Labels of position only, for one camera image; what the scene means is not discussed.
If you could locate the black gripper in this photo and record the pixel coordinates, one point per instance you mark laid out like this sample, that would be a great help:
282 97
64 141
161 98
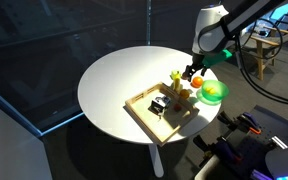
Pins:
197 64

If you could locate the yellow ball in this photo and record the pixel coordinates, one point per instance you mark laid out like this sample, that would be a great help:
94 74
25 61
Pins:
184 93

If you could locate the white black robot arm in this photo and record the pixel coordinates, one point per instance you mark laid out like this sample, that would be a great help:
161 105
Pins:
216 27

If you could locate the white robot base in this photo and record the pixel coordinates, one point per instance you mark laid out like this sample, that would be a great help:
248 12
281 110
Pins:
277 163

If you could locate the green plastic bowl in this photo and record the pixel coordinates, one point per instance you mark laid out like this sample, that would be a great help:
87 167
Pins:
221 90

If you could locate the orange fruit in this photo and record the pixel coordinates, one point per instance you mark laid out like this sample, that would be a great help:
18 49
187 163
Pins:
197 82

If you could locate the yellow lemon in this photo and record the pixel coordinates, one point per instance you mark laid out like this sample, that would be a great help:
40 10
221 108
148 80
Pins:
210 90

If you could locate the yellow green corn toy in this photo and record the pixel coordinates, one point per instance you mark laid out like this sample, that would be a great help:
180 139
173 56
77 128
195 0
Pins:
176 77

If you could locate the small red fruit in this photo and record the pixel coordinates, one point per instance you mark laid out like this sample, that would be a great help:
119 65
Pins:
177 107

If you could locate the black and white cube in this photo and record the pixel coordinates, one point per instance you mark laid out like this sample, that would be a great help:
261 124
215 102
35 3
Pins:
160 104

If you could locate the wooden tray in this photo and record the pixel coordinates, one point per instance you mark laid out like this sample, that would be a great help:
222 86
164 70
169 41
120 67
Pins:
160 128

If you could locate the upper purple orange clamp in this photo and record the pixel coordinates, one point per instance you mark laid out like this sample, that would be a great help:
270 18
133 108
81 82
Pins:
244 121

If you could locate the purple orange clamp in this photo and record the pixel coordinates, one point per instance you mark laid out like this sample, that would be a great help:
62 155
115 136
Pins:
244 121
222 149

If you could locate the wooden chair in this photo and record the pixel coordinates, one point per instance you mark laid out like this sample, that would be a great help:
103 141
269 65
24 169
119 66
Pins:
267 39

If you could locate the white round table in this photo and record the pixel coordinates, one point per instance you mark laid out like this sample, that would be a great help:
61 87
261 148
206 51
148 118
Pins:
111 80

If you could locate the lower purple orange clamp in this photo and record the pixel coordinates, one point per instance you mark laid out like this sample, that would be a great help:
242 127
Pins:
222 149

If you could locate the black perforated mounting board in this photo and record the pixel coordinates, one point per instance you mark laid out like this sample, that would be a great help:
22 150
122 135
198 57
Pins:
254 147

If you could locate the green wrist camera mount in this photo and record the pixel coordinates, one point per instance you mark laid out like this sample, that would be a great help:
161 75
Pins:
210 60

